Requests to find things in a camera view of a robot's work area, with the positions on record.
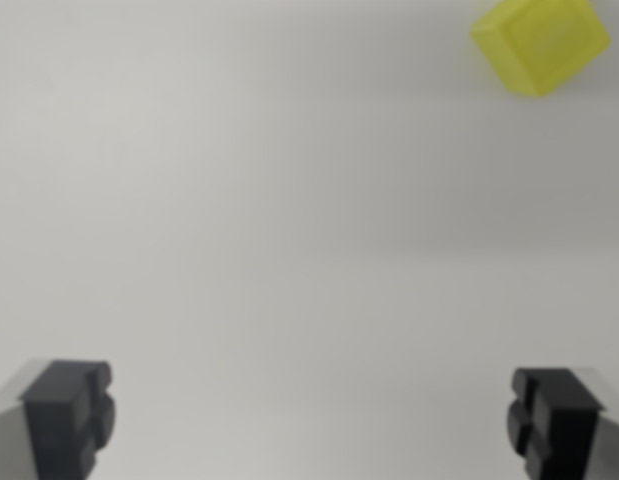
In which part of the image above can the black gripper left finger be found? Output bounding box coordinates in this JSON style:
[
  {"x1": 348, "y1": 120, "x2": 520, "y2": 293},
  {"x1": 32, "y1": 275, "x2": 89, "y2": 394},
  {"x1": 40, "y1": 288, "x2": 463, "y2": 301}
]
[{"x1": 0, "y1": 357, "x2": 118, "y2": 480}]

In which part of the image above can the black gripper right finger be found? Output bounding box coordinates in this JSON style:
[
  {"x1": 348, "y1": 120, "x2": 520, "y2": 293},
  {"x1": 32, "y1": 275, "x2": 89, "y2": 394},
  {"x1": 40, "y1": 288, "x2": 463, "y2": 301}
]
[{"x1": 503, "y1": 367, "x2": 619, "y2": 480}]

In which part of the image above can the yellow rubber cube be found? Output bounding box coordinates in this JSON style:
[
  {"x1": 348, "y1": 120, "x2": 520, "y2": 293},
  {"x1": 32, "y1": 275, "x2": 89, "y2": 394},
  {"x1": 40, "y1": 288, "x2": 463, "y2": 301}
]
[{"x1": 469, "y1": 0, "x2": 613, "y2": 99}]

